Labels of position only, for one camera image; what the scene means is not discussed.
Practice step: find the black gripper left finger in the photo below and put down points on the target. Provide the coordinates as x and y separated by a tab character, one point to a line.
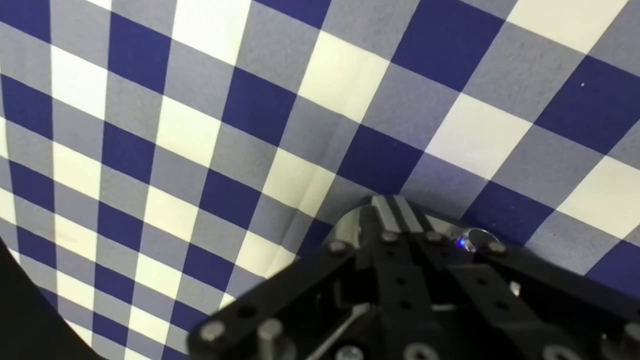
372	292

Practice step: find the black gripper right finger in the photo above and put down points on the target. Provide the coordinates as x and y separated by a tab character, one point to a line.
507	300

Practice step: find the blue white checkered tablecloth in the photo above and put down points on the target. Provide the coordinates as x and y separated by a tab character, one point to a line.
267	133

